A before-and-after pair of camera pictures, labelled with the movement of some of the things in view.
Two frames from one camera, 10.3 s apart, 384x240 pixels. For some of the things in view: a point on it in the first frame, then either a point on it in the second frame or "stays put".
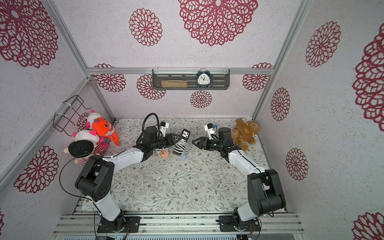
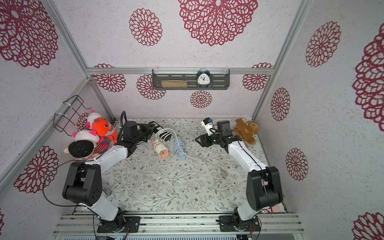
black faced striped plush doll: [86, 143] stays put
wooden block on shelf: [174, 83] stays put
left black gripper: [173, 141] → [150, 130]
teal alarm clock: [203, 78] stays put
